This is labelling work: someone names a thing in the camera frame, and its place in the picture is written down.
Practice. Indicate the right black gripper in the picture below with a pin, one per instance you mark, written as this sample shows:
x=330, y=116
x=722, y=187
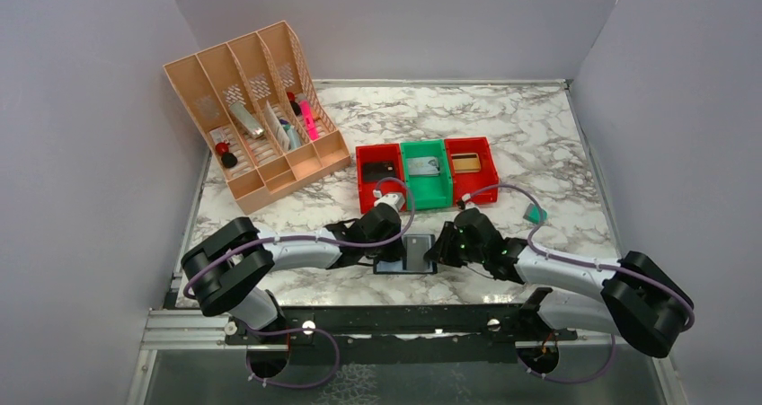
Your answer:
x=441, y=251

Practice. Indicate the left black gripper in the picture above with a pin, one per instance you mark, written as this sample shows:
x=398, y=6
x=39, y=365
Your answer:
x=394, y=253

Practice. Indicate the black leather card holder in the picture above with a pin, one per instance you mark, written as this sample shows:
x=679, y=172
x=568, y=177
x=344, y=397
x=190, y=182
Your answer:
x=396, y=268

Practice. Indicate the grey card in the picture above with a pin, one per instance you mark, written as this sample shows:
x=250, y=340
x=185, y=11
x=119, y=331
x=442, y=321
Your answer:
x=416, y=246

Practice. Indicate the black VIP credit card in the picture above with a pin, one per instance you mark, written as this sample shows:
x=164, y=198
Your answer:
x=376, y=171

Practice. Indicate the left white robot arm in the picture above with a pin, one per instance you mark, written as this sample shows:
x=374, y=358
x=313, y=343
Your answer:
x=225, y=269

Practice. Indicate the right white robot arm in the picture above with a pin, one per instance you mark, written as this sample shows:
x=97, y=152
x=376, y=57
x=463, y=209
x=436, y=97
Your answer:
x=632, y=297

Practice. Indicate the gold card in bin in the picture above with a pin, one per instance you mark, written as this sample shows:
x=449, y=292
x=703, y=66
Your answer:
x=465, y=163

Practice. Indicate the silver card in bin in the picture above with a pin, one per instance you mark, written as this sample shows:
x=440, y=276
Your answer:
x=427, y=166

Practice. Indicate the teal eraser block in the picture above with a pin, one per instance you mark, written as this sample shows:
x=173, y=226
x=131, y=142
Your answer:
x=535, y=215

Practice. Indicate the right red bin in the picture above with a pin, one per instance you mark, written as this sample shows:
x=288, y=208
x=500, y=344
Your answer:
x=469, y=183

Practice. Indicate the red bin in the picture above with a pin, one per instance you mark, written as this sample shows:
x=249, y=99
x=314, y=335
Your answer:
x=377, y=153
x=469, y=183

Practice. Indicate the green bin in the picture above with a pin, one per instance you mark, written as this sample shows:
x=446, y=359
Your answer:
x=429, y=192

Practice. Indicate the left red bin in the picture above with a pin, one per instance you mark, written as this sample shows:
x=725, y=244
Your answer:
x=377, y=153

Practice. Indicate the pink highlighter marker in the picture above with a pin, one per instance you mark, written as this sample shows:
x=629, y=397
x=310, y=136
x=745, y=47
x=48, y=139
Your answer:
x=309, y=120

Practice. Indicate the white paper pad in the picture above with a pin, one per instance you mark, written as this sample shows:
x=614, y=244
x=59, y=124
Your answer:
x=276, y=128

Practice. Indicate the silver stapler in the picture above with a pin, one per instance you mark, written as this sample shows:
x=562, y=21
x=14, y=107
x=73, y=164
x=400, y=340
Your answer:
x=249, y=122

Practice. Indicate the red and black stamp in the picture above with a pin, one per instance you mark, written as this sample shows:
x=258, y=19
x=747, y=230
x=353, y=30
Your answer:
x=225, y=156

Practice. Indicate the peach desk file organizer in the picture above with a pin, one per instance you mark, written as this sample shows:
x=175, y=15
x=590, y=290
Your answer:
x=264, y=65

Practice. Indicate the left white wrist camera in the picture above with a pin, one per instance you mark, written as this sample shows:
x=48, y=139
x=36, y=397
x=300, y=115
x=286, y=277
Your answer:
x=395, y=200

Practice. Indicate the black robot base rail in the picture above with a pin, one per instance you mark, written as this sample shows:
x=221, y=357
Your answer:
x=402, y=334

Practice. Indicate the aluminium frame rail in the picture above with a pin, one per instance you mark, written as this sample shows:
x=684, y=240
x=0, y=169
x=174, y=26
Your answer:
x=183, y=330

